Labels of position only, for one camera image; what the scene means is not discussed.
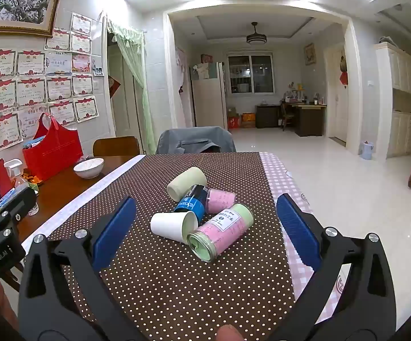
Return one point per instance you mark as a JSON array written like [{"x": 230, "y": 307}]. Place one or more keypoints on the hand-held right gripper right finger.
[{"x": 297, "y": 234}]

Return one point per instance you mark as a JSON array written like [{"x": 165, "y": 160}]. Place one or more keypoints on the grey jacket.
[{"x": 194, "y": 141}]

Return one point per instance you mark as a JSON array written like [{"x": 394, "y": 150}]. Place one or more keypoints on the pink and green labelled cup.
[{"x": 223, "y": 229}]

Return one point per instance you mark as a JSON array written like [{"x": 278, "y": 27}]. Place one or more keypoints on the wooden chair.
[{"x": 116, "y": 146}]

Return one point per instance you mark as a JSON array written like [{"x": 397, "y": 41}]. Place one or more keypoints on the pale green cup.
[{"x": 186, "y": 181}]

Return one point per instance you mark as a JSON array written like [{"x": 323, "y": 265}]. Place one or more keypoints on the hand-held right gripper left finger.
[{"x": 115, "y": 234}]

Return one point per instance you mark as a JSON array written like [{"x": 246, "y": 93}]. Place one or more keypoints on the clear spray bottle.
[{"x": 16, "y": 174}]

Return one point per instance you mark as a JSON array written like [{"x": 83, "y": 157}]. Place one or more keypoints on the dark desk chair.
[{"x": 286, "y": 115}]

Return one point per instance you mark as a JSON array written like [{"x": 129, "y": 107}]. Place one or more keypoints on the blue and white box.
[{"x": 7, "y": 199}]

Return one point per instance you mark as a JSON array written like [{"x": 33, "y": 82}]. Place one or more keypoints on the blue black can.
[{"x": 191, "y": 202}]

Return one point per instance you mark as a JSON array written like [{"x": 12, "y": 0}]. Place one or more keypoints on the green lace curtain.
[{"x": 141, "y": 88}]

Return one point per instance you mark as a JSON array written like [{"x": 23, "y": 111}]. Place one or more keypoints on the ceiling fan lamp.
[{"x": 257, "y": 37}]

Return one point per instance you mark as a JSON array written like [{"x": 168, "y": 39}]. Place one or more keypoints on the wooden desk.
[{"x": 310, "y": 119}]

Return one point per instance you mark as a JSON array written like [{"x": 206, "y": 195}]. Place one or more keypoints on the orange cardboard box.
[{"x": 248, "y": 120}]

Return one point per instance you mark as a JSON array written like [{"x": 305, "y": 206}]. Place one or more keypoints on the group of wall certificates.
[{"x": 31, "y": 88}]

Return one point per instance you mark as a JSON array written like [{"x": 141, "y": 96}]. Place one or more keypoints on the small pink cup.
[{"x": 221, "y": 200}]

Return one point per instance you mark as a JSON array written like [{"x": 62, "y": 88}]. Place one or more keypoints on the blue plastic jug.
[{"x": 367, "y": 151}]

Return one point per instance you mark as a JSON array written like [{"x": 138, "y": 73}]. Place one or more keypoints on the small framed wall picture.
[{"x": 309, "y": 54}]

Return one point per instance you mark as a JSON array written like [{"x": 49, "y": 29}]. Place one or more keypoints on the person's right hand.
[{"x": 229, "y": 334}]

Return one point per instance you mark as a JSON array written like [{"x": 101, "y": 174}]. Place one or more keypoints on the dark low cabinet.
[{"x": 267, "y": 116}]

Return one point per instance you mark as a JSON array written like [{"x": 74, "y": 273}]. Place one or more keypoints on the red cardboard box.
[{"x": 233, "y": 120}]

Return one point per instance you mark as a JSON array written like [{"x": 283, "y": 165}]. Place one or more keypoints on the red felt basket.
[{"x": 54, "y": 156}]

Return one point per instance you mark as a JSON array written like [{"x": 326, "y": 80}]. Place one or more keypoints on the white bowl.
[{"x": 89, "y": 168}]

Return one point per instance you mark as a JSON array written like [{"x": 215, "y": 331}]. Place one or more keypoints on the white refrigerator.
[{"x": 208, "y": 99}]

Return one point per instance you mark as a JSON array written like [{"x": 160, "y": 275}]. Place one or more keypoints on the red diamond door decoration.
[{"x": 115, "y": 87}]

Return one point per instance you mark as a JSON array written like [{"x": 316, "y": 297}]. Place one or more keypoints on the white wall cabinet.
[{"x": 400, "y": 113}]

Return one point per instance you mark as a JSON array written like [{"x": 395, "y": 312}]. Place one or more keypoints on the brown polka dot tablecloth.
[{"x": 177, "y": 291}]

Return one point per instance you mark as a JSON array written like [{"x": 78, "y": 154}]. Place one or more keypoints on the white door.
[{"x": 335, "y": 106}]

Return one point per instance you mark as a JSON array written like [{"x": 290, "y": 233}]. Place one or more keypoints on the window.
[{"x": 250, "y": 74}]

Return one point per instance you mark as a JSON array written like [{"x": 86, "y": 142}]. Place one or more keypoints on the white paper cup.
[{"x": 170, "y": 225}]

